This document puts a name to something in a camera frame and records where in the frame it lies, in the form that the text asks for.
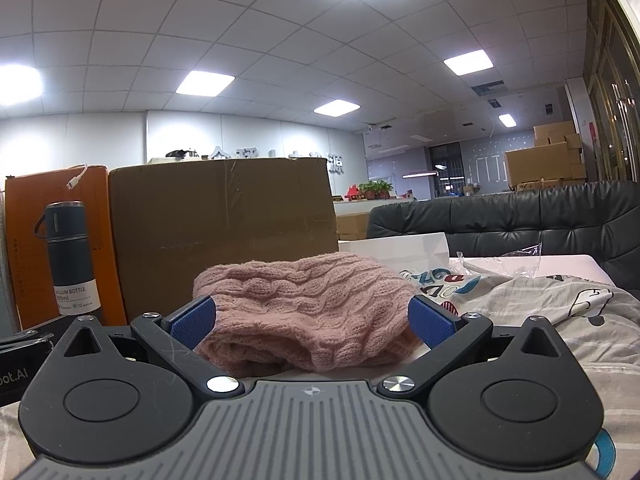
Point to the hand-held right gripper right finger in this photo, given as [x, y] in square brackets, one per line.
[432, 322]

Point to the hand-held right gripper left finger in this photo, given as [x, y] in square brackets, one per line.
[192, 322]

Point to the pink knitted sweater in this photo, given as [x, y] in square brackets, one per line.
[310, 300]

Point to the white box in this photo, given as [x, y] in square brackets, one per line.
[400, 250]

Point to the clear plastic bag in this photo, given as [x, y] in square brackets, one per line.
[500, 262]

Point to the large brown cardboard box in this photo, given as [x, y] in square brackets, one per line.
[220, 220]

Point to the printed blanket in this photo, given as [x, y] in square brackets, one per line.
[550, 305]

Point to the black leather sofa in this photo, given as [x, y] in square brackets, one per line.
[500, 220]

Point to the orange box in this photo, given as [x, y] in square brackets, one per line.
[100, 240]

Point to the low cardboard box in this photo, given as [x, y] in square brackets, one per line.
[352, 225]

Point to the dark blue vacuum bottle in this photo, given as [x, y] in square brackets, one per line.
[72, 260]

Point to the green potted plant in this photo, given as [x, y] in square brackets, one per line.
[376, 190]

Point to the red ornament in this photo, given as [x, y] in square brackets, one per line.
[354, 192]

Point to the small black item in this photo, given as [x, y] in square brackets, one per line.
[176, 153]

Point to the stack of cardboard boxes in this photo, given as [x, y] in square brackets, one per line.
[545, 165]

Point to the ceiling light panel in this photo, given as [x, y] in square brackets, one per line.
[469, 63]
[507, 120]
[17, 85]
[336, 108]
[205, 83]

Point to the wooden glass door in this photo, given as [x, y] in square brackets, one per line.
[615, 85]

